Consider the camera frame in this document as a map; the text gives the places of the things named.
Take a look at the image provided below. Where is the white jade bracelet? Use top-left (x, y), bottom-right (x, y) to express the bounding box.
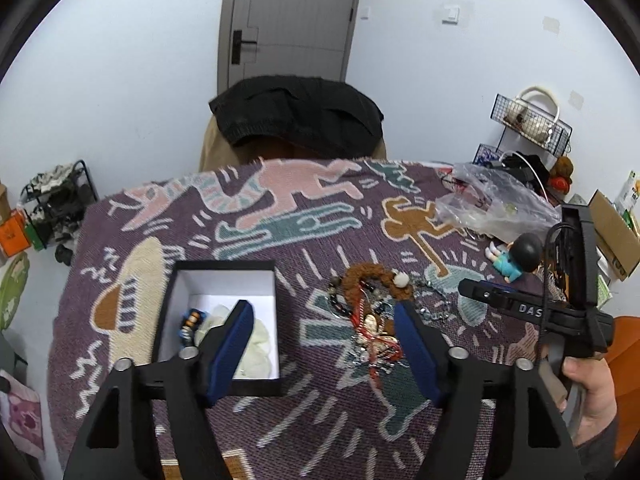
top-left (199, 301), bottom-right (272, 380)

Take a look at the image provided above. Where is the blue bead bracelet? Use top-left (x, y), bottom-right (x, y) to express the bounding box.
top-left (177, 309), bottom-right (208, 347)

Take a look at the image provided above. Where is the dark bead bracelet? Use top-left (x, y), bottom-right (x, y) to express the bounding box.
top-left (327, 276), bottom-right (362, 319)

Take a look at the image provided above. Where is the grey bedroom door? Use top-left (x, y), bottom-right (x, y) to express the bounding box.
top-left (217, 0), bottom-right (358, 92)

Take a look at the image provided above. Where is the person's right hand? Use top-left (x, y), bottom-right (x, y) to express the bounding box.
top-left (563, 356), bottom-right (617, 446)

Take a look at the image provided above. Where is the black open gift box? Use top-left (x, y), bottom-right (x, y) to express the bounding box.
top-left (151, 260), bottom-right (282, 396)

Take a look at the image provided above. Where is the black-haired boy figurine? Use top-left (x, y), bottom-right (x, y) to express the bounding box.
top-left (485, 233), bottom-right (544, 283)

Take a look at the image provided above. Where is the open cardboard box right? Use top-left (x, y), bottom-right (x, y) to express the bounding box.
top-left (588, 191), bottom-right (640, 282)

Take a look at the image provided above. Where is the patterned purple woven blanket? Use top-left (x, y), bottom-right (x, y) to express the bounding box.
top-left (48, 160), bottom-right (538, 479)

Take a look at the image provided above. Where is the clear plastic bag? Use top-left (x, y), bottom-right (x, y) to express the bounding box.
top-left (435, 162), bottom-right (562, 243)

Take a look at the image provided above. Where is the brown plush toy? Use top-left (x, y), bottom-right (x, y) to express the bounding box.
top-left (548, 156), bottom-right (574, 195)

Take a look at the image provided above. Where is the pink tote bag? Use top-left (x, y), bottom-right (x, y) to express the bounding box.
top-left (1, 370), bottom-right (44, 460)

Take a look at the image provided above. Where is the white handbag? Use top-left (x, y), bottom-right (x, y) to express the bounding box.
top-left (504, 86), bottom-right (561, 144)

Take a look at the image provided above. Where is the green floor mat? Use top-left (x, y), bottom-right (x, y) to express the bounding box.
top-left (0, 252), bottom-right (30, 330)

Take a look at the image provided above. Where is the black shoe rack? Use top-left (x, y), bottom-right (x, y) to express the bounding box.
top-left (18, 159), bottom-right (99, 248)

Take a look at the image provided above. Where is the orange paper bag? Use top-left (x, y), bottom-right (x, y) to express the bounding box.
top-left (0, 210), bottom-right (30, 258)

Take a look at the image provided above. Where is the black clothing pile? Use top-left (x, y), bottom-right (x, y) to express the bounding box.
top-left (209, 75), bottom-right (384, 158)

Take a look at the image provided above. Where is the red cord jewelry pile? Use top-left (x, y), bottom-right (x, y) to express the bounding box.
top-left (350, 298), bottom-right (404, 380)

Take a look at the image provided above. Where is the brown bead bracelet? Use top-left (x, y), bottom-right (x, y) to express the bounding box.
top-left (339, 261), bottom-right (416, 305)

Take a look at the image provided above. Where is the black cable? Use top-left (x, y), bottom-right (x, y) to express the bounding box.
top-left (537, 222), bottom-right (576, 361)

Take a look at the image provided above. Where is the black wire wall basket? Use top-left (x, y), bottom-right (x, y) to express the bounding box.
top-left (490, 86), bottom-right (573, 157)

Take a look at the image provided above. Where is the black door handle lock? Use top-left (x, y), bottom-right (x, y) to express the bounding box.
top-left (231, 29), bottom-right (257, 65)

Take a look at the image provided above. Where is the white light switch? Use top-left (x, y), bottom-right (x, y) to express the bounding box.
top-left (442, 4), bottom-right (461, 25)

